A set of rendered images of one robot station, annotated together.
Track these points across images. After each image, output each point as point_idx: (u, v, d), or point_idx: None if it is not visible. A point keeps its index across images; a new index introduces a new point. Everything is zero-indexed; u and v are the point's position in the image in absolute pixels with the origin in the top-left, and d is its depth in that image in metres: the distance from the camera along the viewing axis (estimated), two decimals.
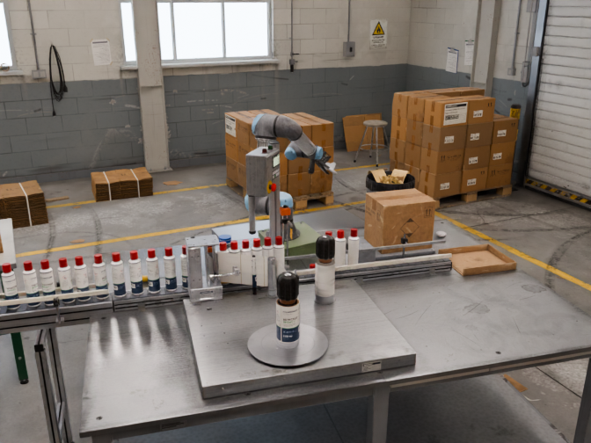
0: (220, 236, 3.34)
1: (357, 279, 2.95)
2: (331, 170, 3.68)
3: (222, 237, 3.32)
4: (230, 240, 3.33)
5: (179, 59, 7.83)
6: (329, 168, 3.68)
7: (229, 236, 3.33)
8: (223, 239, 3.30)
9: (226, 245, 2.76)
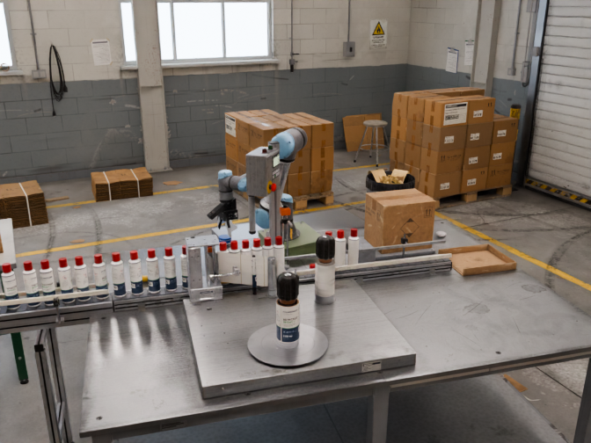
0: (220, 236, 3.34)
1: (357, 279, 2.95)
2: (229, 232, 3.26)
3: (222, 237, 3.32)
4: (230, 240, 3.33)
5: (179, 59, 7.83)
6: (229, 228, 3.26)
7: (229, 236, 3.33)
8: (223, 239, 3.30)
9: (226, 245, 2.76)
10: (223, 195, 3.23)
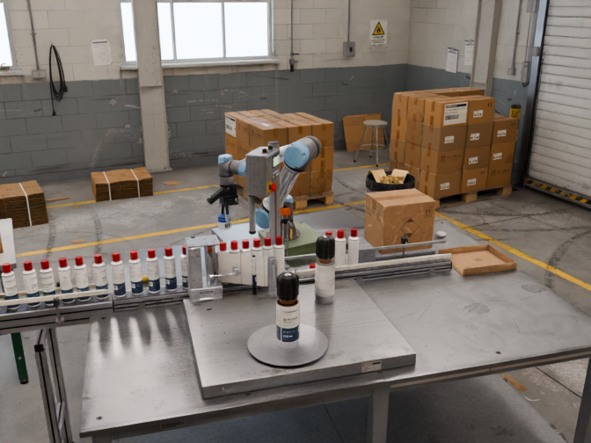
0: (219, 214, 3.30)
1: (357, 279, 2.95)
2: (227, 218, 3.25)
3: (221, 216, 3.28)
4: (229, 220, 3.29)
5: (179, 59, 7.83)
6: (227, 214, 3.24)
7: None
8: (222, 218, 3.26)
9: (226, 245, 2.76)
10: (223, 180, 3.20)
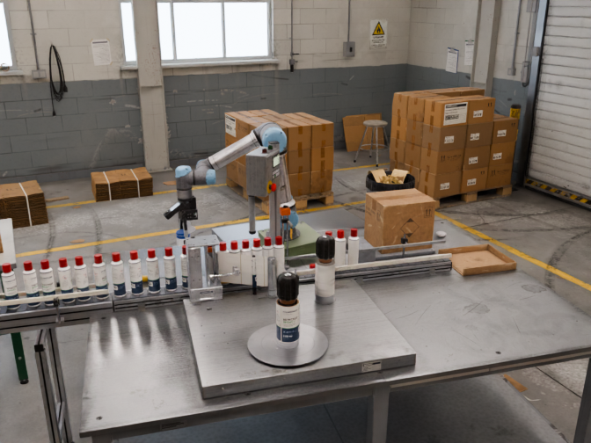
0: (178, 230, 3.08)
1: (357, 279, 2.95)
2: (186, 234, 3.03)
3: (179, 232, 3.06)
4: (188, 236, 3.06)
5: (179, 59, 7.83)
6: (186, 230, 3.02)
7: None
8: (180, 234, 3.04)
9: (226, 245, 2.76)
10: (180, 193, 2.98)
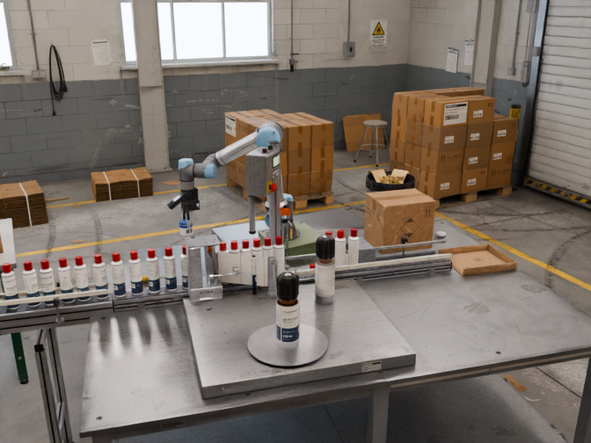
0: (180, 220, 3.23)
1: (357, 279, 2.95)
2: (188, 224, 3.17)
3: (182, 221, 3.20)
4: (191, 225, 3.21)
5: (179, 59, 7.83)
6: (188, 220, 3.17)
7: None
8: (183, 223, 3.19)
9: (226, 245, 2.76)
10: (183, 185, 3.12)
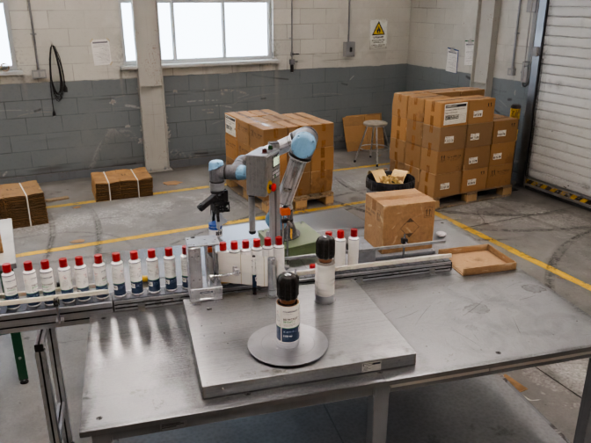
0: (210, 222, 3.20)
1: (357, 279, 2.95)
2: (218, 226, 3.15)
3: (212, 223, 3.17)
4: (221, 227, 3.18)
5: (179, 59, 7.83)
6: (218, 221, 3.14)
7: None
8: (213, 226, 3.16)
9: (226, 245, 2.76)
10: (214, 186, 3.09)
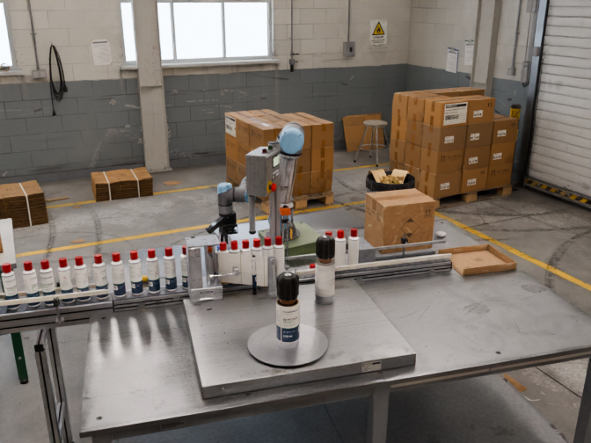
0: None
1: (357, 279, 2.95)
2: (226, 248, 3.17)
3: None
4: (229, 249, 3.20)
5: (179, 59, 7.83)
6: (226, 244, 3.16)
7: None
8: None
9: (226, 245, 2.76)
10: (222, 209, 3.12)
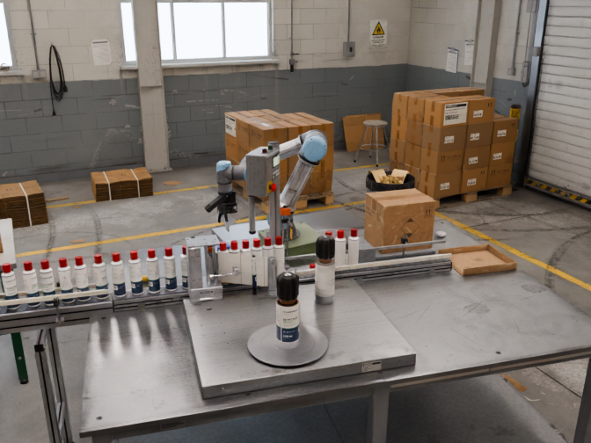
0: (218, 244, 3.22)
1: (357, 279, 2.95)
2: (227, 226, 3.10)
3: None
4: (229, 250, 3.21)
5: (179, 59, 7.83)
6: (227, 221, 3.10)
7: (228, 246, 3.20)
8: None
9: (226, 245, 2.76)
10: (222, 187, 3.08)
